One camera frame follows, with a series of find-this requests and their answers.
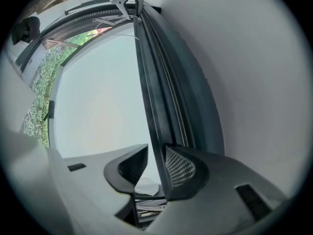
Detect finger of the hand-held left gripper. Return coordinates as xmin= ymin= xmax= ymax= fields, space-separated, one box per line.
xmin=118 ymin=0 xmax=131 ymax=18
xmin=127 ymin=0 xmax=145 ymax=18

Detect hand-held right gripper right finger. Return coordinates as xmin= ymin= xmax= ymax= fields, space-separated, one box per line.
xmin=146 ymin=144 xmax=289 ymax=235

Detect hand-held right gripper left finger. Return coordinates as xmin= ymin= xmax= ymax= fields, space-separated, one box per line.
xmin=39 ymin=143 xmax=149 ymax=235

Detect dark framed window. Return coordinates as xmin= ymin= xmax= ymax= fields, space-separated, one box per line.
xmin=14 ymin=0 xmax=225 ymax=202

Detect black window latch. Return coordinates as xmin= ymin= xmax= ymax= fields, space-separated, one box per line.
xmin=43 ymin=100 xmax=56 ymax=121

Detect green trees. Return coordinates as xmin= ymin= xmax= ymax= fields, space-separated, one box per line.
xmin=23 ymin=29 xmax=98 ymax=148

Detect thin white cord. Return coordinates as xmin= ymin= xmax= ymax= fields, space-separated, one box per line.
xmin=111 ymin=33 xmax=140 ymax=42

